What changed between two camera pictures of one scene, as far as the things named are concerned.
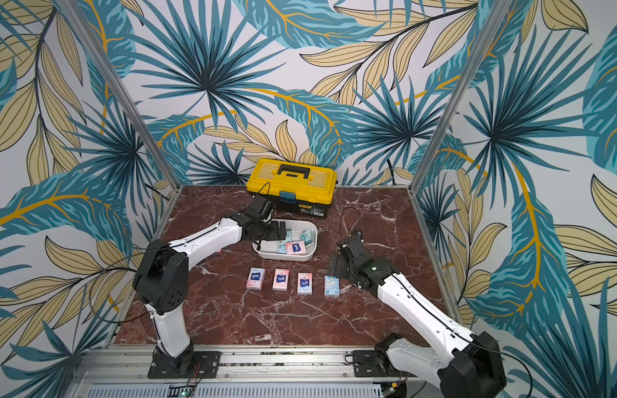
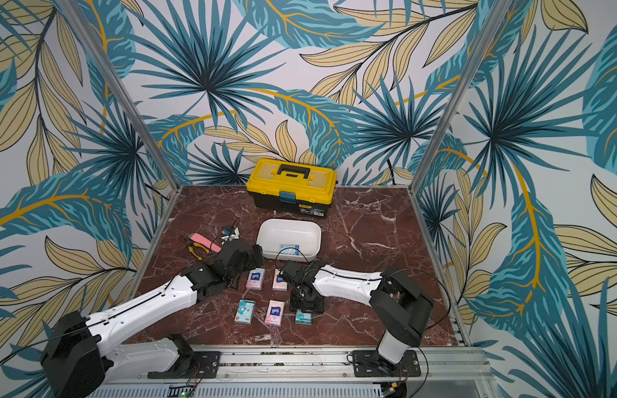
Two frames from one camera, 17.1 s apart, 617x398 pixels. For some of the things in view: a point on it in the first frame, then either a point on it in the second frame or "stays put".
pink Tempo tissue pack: x=255 y=279 stays put
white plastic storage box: x=268 y=249 stays put
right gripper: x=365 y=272 → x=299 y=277
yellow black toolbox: x=300 y=187 stays put
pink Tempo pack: x=295 y=248 → x=274 y=312
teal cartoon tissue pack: x=282 y=243 → x=245 y=312
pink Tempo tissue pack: x=280 y=279 stays put
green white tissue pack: x=307 y=235 → x=304 y=318
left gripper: x=275 y=235 → x=251 y=262
